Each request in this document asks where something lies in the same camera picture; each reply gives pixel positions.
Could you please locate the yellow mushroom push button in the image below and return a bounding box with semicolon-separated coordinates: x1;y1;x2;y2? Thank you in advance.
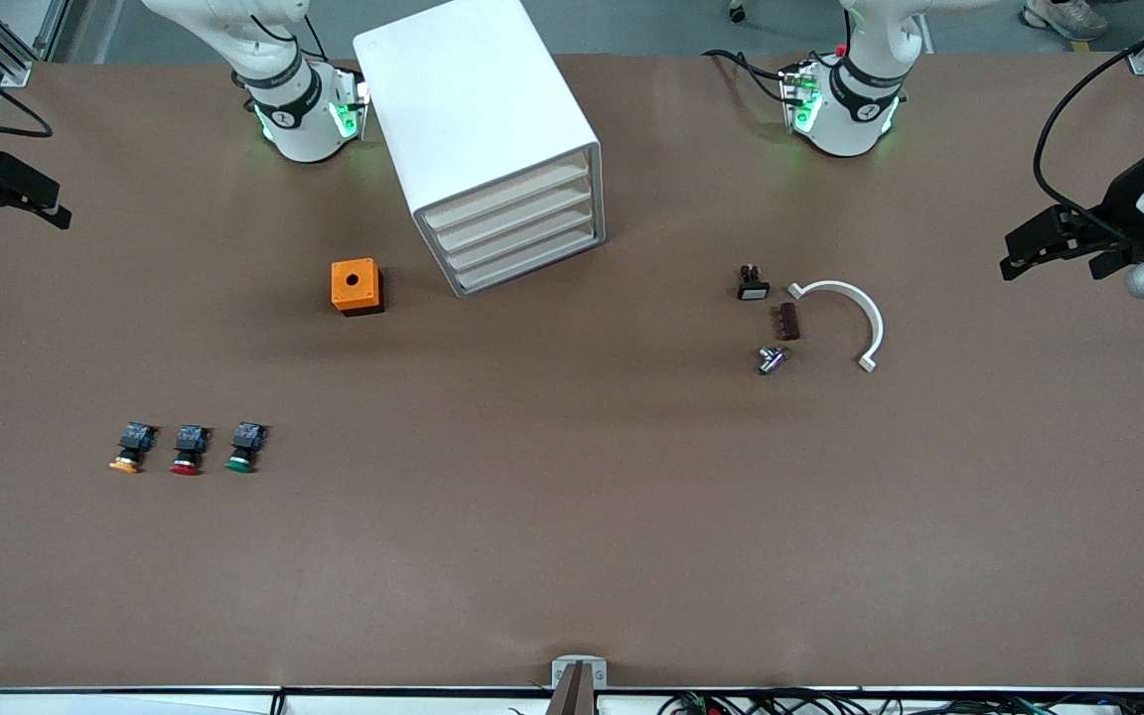
108;422;158;475

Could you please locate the red mushroom push button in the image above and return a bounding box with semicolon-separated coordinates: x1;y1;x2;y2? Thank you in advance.
169;424;213;477

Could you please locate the green mushroom push button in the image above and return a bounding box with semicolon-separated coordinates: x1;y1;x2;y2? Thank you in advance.
224;422;269;474

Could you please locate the person's shoe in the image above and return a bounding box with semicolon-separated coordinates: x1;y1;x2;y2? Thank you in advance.
1022;0;1109;41

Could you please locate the white curved plastic bracket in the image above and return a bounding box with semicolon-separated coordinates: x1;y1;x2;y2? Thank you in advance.
787;280;885;374

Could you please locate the orange button enclosure box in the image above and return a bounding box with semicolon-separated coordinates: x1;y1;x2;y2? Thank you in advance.
331;258;384;317

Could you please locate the black arm base cable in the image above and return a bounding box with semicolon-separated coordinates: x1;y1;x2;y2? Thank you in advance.
701;48;801;105

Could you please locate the tangled cable bundle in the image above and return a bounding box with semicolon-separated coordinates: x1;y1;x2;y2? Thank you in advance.
656;688;1144;715

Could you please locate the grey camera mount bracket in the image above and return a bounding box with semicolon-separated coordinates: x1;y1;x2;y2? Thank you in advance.
547;655;609;715

